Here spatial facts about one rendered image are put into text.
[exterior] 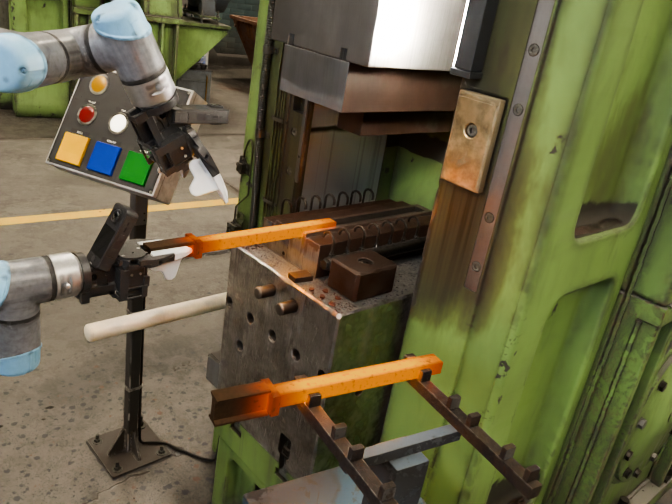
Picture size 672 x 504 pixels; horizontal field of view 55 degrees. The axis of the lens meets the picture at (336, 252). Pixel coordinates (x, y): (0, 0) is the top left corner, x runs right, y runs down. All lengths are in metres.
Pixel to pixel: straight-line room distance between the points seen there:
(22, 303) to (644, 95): 1.20
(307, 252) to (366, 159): 0.45
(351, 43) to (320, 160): 0.46
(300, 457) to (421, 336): 0.38
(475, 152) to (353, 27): 0.32
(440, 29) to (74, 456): 1.69
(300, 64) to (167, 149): 0.38
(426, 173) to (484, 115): 0.58
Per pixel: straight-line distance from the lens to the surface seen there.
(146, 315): 1.73
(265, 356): 1.47
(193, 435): 2.34
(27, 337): 1.14
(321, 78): 1.30
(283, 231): 1.34
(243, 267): 1.47
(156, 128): 1.11
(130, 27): 1.04
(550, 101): 1.15
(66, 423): 2.41
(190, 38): 6.61
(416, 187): 1.77
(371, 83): 1.29
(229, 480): 1.83
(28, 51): 0.97
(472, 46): 1.19
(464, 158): 1.21
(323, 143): 1.61
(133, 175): 1.64
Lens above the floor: 1.50
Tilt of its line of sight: 23 degrees down
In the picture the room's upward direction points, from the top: 10 degrees clockwise
